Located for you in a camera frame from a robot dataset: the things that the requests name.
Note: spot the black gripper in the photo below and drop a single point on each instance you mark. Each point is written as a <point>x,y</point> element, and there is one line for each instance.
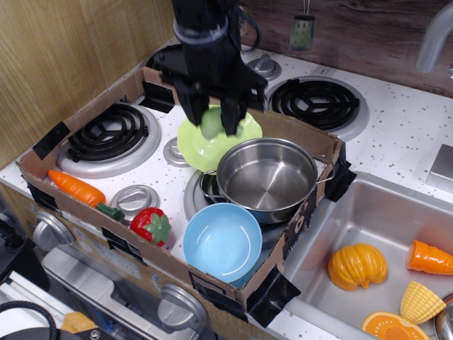
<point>213,70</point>

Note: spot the green toy broccoli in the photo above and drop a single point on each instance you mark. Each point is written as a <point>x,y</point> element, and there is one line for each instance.
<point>211,125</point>

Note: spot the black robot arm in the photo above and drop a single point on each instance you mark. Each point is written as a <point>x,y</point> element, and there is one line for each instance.
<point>203,22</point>

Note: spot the stainless steel pot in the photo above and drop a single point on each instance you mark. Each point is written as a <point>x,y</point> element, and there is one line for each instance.
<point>270,177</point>

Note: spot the light green plastic plate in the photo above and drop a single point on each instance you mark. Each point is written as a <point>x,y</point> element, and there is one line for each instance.
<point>205,154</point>

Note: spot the silver knob back centre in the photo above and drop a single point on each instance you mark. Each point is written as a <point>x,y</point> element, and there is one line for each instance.
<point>266,67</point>

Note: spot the silver knob inside box centre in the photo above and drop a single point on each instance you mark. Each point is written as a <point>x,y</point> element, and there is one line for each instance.
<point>172,154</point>

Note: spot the back left black burner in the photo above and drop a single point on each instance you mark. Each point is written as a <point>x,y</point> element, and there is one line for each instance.
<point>150,61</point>

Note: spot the front left black burner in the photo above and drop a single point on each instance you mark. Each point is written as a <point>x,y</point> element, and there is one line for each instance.
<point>120,139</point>

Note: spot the back right black burner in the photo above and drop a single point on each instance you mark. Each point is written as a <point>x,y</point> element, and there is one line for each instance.
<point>326,103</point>

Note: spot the hanging grey toy spatula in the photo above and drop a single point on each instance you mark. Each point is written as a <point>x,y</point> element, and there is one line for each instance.
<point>303,30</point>

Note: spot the silver knob near strawberry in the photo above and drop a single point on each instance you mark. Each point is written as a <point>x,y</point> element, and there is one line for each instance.
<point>133,199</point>

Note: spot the red toy strawberry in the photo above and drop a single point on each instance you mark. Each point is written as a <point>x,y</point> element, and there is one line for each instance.
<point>153,225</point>

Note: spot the light blue plastic bowl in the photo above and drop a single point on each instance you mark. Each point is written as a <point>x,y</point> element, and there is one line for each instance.
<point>223,240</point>

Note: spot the cardboard fence box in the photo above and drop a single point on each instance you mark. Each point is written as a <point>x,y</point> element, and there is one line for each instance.
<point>261,298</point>

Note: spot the silver oven knob right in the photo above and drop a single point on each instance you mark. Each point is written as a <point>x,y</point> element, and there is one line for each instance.
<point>178,310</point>

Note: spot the silver oven knob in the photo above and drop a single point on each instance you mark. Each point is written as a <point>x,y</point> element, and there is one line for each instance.
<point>178,310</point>
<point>50,232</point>

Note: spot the silver oven knob left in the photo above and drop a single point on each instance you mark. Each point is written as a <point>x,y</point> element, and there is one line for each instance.
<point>50,232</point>

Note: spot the orange toy pumpkin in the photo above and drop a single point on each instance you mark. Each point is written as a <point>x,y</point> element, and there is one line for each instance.
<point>357,266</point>

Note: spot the grey block right edge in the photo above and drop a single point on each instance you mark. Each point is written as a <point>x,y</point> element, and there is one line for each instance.
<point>440,174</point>

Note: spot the silver faucet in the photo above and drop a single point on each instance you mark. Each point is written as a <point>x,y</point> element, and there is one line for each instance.
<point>434,39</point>

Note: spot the orange toy carrot half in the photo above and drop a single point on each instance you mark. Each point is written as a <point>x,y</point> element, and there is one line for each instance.
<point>425,258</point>

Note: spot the orange object bottom left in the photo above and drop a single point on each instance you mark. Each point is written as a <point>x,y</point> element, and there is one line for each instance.
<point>75,322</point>

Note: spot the orange toy citrus slice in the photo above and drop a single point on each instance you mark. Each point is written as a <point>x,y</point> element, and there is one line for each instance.
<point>386,325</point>

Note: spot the yellow toy corn piece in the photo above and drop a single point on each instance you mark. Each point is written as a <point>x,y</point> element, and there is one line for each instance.
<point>419,304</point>

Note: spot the silver object in sink corner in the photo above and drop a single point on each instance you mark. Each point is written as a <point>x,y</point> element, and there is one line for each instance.
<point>443,321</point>

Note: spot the silver oven door handle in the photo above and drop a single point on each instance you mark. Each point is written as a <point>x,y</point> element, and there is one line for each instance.
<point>132,309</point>

